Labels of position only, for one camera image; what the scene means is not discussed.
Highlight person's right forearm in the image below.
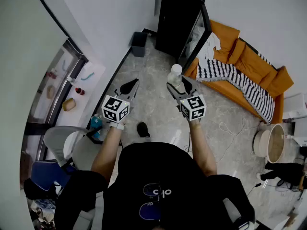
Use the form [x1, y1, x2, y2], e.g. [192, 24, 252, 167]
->
[188, 118, 218, 177]

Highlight person's black shirt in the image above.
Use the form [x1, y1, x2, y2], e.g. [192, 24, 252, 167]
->
[54, 141, 256, 230]

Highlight grey chair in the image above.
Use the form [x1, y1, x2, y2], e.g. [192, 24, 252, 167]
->
[44, 126, 106, 170]

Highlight blue plastic bottle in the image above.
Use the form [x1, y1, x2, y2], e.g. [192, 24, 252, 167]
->
[90, 114, 103, 138]

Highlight clear plastic bottle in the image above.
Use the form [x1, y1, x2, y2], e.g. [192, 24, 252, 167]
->
[167, 64, 183, 88]

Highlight white wristband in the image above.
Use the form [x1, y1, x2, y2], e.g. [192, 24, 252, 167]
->
[109, 121, 125, 131]

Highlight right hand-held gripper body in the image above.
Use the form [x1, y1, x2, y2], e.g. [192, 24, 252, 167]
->
[174, 92, 207, 121]

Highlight orange sofa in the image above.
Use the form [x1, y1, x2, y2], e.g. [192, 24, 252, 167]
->
[183, 20, 295, 124]

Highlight white cable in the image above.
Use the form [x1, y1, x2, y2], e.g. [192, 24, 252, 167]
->
[215, 117, 264, 164]

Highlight dark-rimmed glasses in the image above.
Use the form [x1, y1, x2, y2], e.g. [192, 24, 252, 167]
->
[139, 183, 166, 222]

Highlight white cloth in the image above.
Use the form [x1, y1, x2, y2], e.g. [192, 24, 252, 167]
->
[198, 32, 221, 68]

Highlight person's left forearm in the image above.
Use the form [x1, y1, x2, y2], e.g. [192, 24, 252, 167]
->
[91, 126, 125, 184]

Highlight black white striped blanket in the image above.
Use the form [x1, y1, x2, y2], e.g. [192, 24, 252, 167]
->
[196, 53, 276, 125]

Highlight white shelf unit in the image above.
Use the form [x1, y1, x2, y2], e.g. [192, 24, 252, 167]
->
[283, 93, 307, 119]

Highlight dark grey trash bin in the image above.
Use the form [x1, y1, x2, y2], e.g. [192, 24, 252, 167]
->
[130, 32, 148, 58]

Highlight black mini fridge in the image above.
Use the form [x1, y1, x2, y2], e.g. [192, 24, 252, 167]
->
[155, 0, 213, 69]

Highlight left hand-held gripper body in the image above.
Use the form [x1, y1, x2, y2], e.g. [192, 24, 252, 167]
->
[101, 89, 136, 123]

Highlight round beige basket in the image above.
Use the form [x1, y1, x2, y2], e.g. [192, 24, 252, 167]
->
[253, 123, 286, 164]

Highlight blue chair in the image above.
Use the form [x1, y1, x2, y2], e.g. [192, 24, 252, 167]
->
[31, 161, 77, 191]

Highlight black bag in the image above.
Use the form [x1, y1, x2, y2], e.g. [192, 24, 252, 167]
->
[260, 161, 305, 188]

